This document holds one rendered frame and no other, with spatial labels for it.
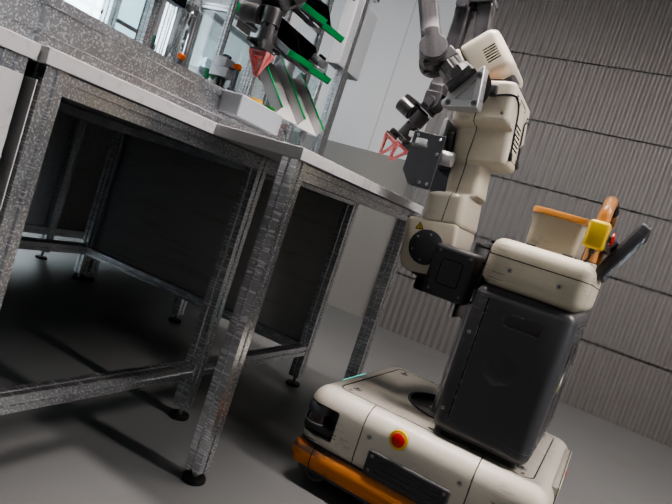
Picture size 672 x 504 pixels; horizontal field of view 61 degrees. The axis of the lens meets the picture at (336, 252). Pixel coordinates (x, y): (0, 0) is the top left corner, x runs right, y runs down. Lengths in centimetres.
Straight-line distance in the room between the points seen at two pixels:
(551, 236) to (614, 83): 290
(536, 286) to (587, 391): 281
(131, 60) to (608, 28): 369
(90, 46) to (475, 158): 104
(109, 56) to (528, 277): 107
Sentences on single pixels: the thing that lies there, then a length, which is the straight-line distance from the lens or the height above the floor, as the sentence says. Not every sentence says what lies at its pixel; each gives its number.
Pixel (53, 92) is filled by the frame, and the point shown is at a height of 79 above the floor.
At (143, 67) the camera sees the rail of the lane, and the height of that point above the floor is 91.
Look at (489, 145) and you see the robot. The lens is 173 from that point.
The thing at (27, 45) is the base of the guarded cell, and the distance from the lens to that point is 117.
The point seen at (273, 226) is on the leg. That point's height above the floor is 66.
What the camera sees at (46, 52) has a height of 85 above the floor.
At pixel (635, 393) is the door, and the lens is 423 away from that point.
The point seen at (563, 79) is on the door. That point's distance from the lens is 449.
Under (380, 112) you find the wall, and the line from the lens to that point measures 483.
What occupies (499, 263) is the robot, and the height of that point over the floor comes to 75.
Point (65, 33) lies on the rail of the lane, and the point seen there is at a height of 91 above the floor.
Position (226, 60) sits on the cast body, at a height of 108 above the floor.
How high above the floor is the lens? 74
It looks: 4 degrees down
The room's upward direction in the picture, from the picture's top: 18 degrees clockwise
